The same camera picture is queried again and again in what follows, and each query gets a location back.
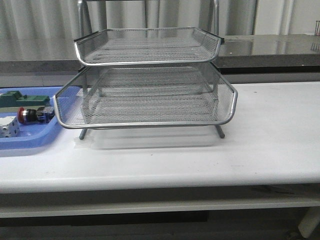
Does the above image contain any silver mesh tray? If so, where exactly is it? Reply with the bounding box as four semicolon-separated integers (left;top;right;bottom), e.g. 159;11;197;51
53;62;238;129
74;27;224;67
80;86;220;131

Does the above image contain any red emergency stop button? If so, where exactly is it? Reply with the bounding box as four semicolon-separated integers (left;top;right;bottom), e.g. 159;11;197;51
17;106;55;125

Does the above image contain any blue plastic tray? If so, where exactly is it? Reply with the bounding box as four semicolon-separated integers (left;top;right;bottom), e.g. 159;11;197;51
0;86;84;151

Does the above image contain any dark grey back counter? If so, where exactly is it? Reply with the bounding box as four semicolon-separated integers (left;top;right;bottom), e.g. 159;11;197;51
0;34;320;75

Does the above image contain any green terminal block component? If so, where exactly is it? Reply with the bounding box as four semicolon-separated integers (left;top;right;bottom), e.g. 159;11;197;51
0;90;50;108

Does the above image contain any white grey electrical block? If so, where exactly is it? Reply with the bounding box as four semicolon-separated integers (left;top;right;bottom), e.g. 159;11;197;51
0;116;20;138

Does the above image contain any white table leg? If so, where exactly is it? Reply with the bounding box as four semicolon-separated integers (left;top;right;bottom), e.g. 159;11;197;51
298;206;320;239

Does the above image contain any silver rack wire frame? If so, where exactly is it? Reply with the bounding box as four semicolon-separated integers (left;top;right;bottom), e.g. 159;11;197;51
77;0;226;140

